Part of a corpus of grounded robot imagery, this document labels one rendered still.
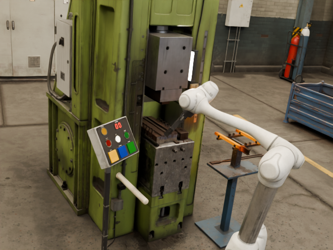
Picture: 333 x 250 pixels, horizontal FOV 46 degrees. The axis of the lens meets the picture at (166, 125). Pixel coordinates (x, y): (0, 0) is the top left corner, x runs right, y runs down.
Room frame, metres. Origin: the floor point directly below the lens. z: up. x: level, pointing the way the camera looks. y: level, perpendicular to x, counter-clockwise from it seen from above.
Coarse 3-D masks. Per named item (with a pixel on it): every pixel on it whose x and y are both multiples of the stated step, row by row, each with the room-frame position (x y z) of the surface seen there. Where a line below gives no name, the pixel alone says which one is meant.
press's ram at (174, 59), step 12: (156, 36) 2.90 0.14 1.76; (168, 36) 2.95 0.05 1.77; (180, 36) 3.01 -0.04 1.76; (156, 48) 2.89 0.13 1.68; (168, 48) 2.92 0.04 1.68; (180, 48) 2.97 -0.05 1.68; (156, 60) 2.88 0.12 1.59; (168, 60) 2.92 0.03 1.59; (180, 60) 2.98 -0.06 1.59; (156, 72) 2.87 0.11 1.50; (168, 72) 2.92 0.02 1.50; (180, 72) 3.00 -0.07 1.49; (156, 84) 2.86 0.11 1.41; (168, 84) 2.93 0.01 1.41; (180, 84) 2.99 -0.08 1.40
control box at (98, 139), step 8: (120, 120) 2.63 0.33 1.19; (96, 128) 2.41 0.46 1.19; (112, 128) 2.53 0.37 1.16; (120, 128) 2.59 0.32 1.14; (128, 128) 2.65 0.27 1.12; (96, 136) 2.40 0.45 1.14; (104, 136) 2.43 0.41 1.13; (112, 136) 2.49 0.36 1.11; (120, 136) 2.55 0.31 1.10; (96, 144) 2.39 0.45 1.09; (104, 144) 2.40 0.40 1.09; (112, 144) 2.46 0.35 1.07; (120, 144) 2.52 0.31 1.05; (96, 152) 2.39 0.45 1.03; (104, 152) 2.36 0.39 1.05; (128, 152) 2.54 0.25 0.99; (136, 152) 2.60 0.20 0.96; (104, 160) 2.36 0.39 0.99; (120, 160) 2.44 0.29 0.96; (104, 168) 2.36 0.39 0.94
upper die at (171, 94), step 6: (150, 90) 3.01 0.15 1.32; (162, 90) 2.90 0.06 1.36; (168, 90) 2.93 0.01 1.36; (174, 90) 2.96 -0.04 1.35; (180, 90) 3.00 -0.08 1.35; (150, 96) 3.01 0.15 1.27; (156, 96) 2.94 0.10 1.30; (162, 96) 2.90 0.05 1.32; (168, 96) 2.94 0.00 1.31; (174, 96) 2.97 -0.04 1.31
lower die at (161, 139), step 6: (144, 120) 3.22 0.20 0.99; (156, 120) 3.25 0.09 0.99; (144, 126) 3.09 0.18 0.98; (150, 126) 3.08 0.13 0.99; (156, 126) 3.08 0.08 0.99; (144, 132) 3.05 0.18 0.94; (150, 132) 2.97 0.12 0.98; (156, 132) 2.98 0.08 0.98; (162, 132) 2.97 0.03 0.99; (174, 132) 2.99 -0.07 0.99; (156, 138) 2.89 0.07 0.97; (162, 138) 2.92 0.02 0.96; (168, 138) 2.96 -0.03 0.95; (174, 138) 2.99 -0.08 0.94
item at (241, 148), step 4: (216, 132) 3.20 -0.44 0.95; (220, 136) 3.15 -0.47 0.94; (224, 136) 3.12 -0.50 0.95; (228, 140) 3.05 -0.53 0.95; (232, 140) 3.05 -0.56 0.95; (232, 144) 3.01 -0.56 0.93; (236, 144) 2.97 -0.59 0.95; (240, 148) 2.92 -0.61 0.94; (244, 148) 2.90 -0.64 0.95; (248, 148) 2.89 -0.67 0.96; (244, 152) 2.89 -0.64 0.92; (248, 152) 2.86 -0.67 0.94
